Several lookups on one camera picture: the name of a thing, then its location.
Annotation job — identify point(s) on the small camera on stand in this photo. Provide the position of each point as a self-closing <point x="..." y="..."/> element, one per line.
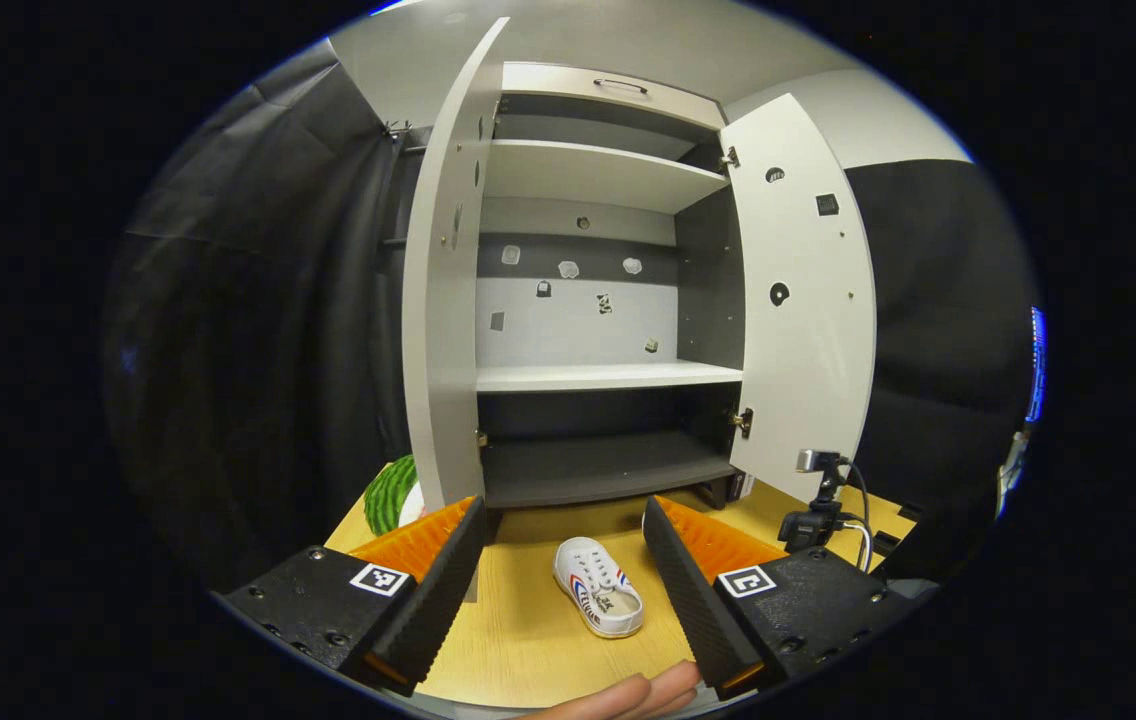
<point x="813" y="525"/>

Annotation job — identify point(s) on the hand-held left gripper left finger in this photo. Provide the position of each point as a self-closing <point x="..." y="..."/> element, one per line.
<point x="443" y="590"/>

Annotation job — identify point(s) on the white cabinet door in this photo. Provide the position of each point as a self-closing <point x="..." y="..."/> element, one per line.
<point x="808" y="380"/>
<point x="438" y="350"/>

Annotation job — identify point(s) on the white cabinet drawer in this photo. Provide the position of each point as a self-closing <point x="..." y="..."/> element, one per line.
<point x="548" y="82"/>

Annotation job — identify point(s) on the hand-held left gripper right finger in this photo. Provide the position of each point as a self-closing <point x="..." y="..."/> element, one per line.
<point x="688" y="590"/>

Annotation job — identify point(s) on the white striped shoe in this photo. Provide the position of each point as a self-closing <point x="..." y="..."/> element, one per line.
<point x="608" y="610"/>

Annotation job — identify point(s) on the black backdrop cloth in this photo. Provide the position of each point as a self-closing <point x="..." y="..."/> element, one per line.
<point x="938" y="350"/>
<point x="258" y="350"/>

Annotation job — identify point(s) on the white shoe cabinet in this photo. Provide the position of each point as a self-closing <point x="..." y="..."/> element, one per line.
<point x="608" y="375"/>

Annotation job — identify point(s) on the green striped ball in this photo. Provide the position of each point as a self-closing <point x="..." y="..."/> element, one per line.
<point x="388" y="495"/>

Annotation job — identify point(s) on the blue lit screen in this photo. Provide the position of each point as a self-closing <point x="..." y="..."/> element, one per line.
<point x="1036" y="365"/>

